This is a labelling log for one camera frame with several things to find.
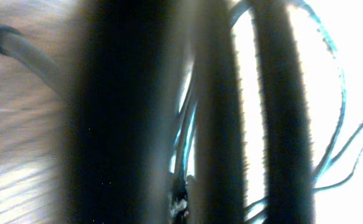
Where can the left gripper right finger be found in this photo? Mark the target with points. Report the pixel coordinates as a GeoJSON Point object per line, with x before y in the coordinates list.
{"type": "Point", "coordinates": [192, 200]}

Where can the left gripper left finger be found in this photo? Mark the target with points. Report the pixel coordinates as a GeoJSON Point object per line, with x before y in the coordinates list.
{"type": "Point", "coordinates": [178, 202]}

